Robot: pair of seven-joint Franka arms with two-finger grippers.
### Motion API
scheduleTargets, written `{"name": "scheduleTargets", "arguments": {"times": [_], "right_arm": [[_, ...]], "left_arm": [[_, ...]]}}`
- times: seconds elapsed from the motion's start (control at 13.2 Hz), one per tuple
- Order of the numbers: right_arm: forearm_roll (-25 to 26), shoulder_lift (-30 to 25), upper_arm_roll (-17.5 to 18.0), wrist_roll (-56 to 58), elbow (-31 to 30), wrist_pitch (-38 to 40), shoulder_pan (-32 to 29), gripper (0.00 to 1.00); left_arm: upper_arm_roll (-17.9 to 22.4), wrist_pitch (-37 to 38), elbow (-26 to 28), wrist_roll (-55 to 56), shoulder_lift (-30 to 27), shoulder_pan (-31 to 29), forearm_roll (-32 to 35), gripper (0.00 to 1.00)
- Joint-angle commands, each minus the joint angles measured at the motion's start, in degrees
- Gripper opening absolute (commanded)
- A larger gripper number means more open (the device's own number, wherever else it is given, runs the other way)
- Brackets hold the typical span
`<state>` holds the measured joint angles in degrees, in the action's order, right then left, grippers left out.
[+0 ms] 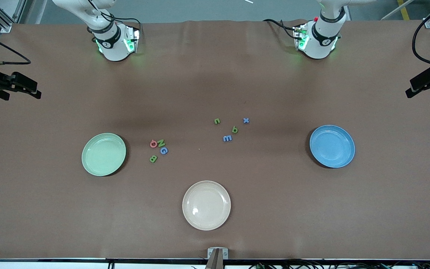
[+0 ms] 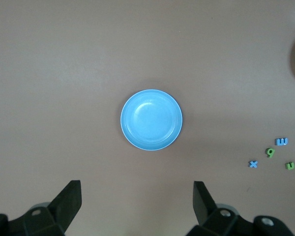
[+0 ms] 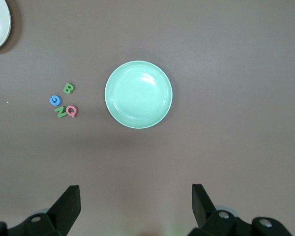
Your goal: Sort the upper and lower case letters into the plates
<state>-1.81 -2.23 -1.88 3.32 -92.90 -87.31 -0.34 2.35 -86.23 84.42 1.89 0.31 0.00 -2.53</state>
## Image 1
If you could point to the red capital letter Q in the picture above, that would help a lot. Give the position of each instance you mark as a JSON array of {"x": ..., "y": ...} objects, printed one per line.
[{"x": 151, "y": 144}]

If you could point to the green capital letter B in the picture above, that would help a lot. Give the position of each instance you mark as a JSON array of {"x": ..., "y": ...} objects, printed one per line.
[{"x": 153, "y": 159}]

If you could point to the green capital letter N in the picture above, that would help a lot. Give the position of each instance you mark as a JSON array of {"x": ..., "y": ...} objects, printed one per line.
[{"x": 161, "y": 142}]

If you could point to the blue capital letter G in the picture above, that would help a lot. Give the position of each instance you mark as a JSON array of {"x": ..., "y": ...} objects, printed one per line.
[{"x": 161, "y": 151}]

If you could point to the green lowercase letter b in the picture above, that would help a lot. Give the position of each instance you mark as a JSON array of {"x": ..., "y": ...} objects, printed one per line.
[{"x": 233, "y": 130}]

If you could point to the blue lowercase letter m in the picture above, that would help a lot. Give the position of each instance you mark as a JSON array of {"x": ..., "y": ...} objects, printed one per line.
[{"x": 227, "y": 136}]

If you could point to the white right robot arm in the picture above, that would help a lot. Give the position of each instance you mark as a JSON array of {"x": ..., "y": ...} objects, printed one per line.
[{"x": 114, "y": 50}]

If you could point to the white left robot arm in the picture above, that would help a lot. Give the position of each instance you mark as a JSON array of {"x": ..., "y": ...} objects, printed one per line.
[{"x": 321, "y": 46}]

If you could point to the light green plate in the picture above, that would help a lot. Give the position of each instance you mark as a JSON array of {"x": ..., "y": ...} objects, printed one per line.
[{"x": 103, "y": 155}]

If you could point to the blue plate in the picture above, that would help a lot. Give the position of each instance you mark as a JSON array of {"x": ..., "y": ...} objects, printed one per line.
[{"x": 332, "y": 146}]

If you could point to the metal base connector box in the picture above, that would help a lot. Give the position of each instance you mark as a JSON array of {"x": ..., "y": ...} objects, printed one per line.
[{"x": 131, "y": 41}]

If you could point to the brown table mat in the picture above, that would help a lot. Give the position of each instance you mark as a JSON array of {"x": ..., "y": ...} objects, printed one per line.
[{"x": 207, "y": 56}]

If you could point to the beige plate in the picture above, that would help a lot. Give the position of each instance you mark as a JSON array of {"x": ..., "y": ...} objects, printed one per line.
[{"x": 206, "y": 205}]

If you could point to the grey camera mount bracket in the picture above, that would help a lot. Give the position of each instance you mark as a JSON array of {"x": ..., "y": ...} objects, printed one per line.
[{"x": 217, "y": 257}]

